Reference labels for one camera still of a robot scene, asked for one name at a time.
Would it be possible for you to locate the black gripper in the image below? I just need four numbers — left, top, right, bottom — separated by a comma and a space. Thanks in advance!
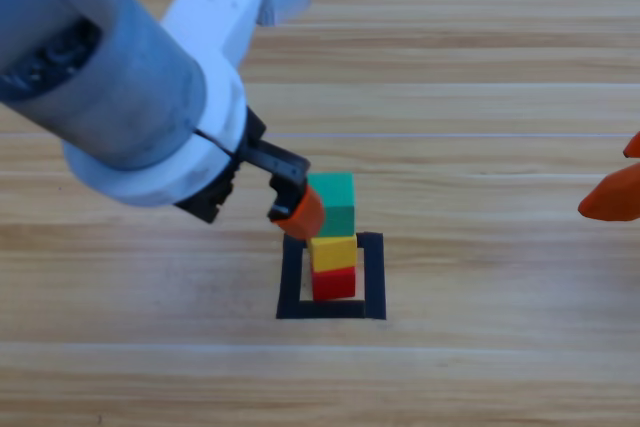
173, 105, 327, 241

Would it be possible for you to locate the green wooden block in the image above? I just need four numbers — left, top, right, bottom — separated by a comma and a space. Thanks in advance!
305, 171, 357, 238

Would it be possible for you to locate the yellow wooden block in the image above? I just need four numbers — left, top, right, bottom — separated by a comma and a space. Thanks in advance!
305, 234, 359, 272

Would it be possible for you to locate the red wooden block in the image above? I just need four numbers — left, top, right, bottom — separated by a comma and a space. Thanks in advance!
310, 265, 357, 302

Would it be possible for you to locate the black tape square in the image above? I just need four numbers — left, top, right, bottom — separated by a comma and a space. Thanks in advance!
275, 231, 388, 321

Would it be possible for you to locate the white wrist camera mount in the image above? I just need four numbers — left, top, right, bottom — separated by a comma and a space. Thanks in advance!
62, 0, 315, 208

